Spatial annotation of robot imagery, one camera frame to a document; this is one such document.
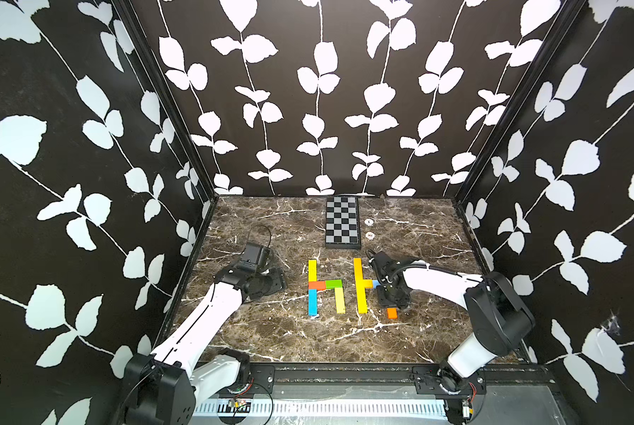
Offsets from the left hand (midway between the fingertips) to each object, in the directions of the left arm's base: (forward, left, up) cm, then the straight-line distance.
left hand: (281, 279), depth 82 cm
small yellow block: (-5, -19, -10) cm, 22 cm away
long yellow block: (+7, -26, -9) cm, 29 cm away
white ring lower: (+24, -34, -11) cm, 43 cm away
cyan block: (-4, -10, -10) cm, 14 cm away
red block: (+3, -12, -11) cm, 17 cm away
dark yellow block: (+2, -29, -10) cm, 31 cm away
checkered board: (+29, -22, -8) cm, 37 cm away
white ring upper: (+31, -34, -10) cm, 47 cm away
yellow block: (-1, -26, -10) cm, 28 cm away
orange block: (-9, -36, -9) cm, 38 cm away
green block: (+3, -16, -11) cm, 20 cm away
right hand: (-4, -34, -10) cm, 36 cm away
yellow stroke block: (+8, -9, -10) cm, 16 cm away
